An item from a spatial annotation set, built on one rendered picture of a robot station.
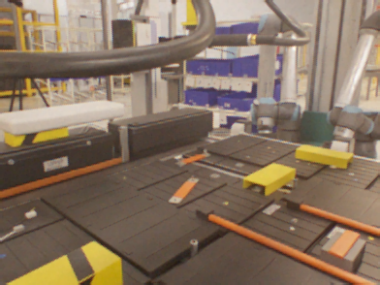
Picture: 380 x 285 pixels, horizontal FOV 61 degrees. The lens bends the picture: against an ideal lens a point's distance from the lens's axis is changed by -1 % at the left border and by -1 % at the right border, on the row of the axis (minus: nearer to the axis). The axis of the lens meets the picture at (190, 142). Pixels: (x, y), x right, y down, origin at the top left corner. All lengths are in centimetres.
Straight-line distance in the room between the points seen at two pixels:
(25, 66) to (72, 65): 5
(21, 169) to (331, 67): 203
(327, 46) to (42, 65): 219
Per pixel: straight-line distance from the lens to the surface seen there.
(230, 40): 129
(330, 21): 246
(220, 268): 56
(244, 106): 339
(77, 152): 99
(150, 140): 114
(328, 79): 245
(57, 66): 39
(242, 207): 76
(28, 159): 93
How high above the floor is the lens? 135
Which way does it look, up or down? 16 degrees down
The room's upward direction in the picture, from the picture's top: straight up
